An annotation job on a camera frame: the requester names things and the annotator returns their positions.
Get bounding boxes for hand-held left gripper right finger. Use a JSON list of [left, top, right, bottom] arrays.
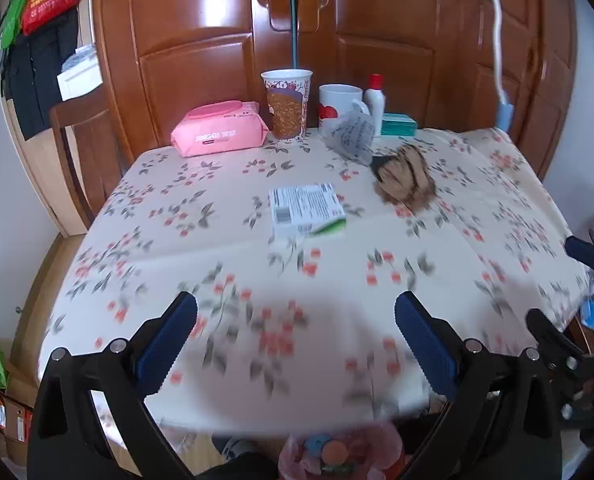
[[394, 290, 562, 480]]

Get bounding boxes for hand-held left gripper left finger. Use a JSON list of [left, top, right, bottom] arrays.
[[27, 291, 198, 480]]

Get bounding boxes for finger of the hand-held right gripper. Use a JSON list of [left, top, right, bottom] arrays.
[[564, 236, 594, 275], [526, 308, 592, 386]]

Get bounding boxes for orange bin with pink bag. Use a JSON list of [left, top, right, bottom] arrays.
[[277, 420, 408, 480]]

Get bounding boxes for pink round lid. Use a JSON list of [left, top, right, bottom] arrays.
[[322, 442, 350, 466]]

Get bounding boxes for blue silicone lid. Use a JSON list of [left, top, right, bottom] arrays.
[[304, 435, 328, 461]]

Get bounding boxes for white cardboard box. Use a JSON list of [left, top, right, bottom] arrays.
[[268, 182, 348, 239]]

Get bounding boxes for floral tablecloth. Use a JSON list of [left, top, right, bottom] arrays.
[[37, 127, 594, 433]]

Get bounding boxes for person's shoe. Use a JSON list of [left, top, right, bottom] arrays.
[[212, 437, 250, 471]]

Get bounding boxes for person's dark trouser leg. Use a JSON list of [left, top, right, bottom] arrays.
[[192, 452, 288, 480]]

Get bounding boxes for crumpled brown paper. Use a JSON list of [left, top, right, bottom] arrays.
[[374, 144, 438, 207]]

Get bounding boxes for wooden chair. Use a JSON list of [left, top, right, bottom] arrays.
[[49, 97, 132, 231]]

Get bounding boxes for pink wet wipes pack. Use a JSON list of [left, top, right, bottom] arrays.
[[171, 100, 270, 157]]

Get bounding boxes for crumpled clear plastic wrapper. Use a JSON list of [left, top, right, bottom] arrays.
[[327, 110, 376, 166]]

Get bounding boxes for teal box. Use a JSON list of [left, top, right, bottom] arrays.
[[381, 112, 418, 137]]

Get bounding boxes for white bottle with red cap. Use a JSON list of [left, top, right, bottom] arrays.
[[366, 74, 385, 137]]

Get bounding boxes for patterned paper cup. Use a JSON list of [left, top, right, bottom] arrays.
[[261, 69, 314, 141]]

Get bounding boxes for white mug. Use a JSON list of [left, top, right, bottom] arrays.
[[319, 84, 372, 136]]

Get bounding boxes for white box behind chair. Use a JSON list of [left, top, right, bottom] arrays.
[[57, 44, 102, 102]]

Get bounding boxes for dark hanging clothes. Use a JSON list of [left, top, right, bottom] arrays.
[[0, 10, 80, 141]]

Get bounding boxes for wooden wardrobe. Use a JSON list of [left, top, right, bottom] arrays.
[[92, 0, 578, 181]]

